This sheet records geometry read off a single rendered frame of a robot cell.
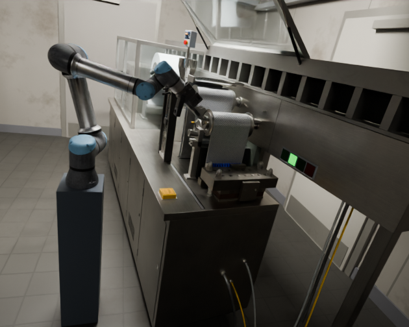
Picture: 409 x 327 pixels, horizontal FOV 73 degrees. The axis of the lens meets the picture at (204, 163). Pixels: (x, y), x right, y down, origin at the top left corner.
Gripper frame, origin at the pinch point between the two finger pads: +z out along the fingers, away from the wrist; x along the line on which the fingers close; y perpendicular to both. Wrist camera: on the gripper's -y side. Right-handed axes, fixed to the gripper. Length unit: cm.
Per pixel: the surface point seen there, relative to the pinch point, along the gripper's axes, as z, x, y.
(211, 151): 15.2, -7.2, -8.1
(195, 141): 8.1, 0.1, -10.4
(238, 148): 26.7, -7.2, 4.6
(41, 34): -88, 337, -53
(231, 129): 14.1, -7.2, 8.2
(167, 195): 6.7, -20.4, -39.6
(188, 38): -21, 52, 34
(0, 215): -10, 115, -175
